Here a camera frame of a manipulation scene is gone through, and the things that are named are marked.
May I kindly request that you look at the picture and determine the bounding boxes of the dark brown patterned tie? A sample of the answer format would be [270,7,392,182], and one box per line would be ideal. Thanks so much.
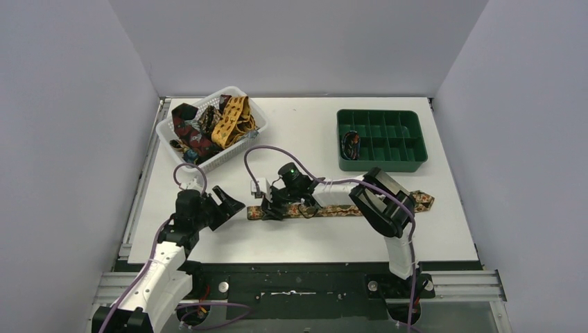
[198,94,232,136]

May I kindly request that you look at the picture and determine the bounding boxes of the white plastic basket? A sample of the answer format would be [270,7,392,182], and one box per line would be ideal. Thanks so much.
[156,86,268,172]

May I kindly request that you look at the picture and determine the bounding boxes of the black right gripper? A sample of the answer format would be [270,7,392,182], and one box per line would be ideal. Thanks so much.
[261,186,298,220]

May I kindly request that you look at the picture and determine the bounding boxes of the beige paisley patterned tie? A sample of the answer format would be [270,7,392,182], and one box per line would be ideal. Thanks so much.
[246,190,435,221]

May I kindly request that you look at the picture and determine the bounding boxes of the dark red patterned tie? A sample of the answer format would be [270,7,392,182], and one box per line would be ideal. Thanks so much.
[171,103,220,159]

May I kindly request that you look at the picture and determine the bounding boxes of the rolled dark patterned tie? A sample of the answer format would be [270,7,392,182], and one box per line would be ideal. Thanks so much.
[340,130,361,160]

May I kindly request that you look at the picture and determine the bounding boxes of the yellow patterned tie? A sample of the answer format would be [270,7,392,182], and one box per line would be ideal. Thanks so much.
[211,96,256,149]

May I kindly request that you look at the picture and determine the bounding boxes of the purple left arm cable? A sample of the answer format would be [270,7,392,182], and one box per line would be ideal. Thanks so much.
[97,162,254,333]

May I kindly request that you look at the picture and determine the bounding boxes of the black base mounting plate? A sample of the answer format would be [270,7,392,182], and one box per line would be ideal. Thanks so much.
[182,262,435,323]

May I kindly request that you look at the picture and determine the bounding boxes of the aluminium rail frame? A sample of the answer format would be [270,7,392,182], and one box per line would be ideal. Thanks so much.
[92,270,507,333]

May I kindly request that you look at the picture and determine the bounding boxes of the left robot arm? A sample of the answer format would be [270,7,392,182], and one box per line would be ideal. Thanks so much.
[91,186,245,332]

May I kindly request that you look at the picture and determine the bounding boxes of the green divided plastic tray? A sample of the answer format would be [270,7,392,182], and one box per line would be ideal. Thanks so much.
[336,109,429,173]

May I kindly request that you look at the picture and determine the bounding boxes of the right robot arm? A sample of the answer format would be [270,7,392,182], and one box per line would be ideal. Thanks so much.
[250,162,417,280]

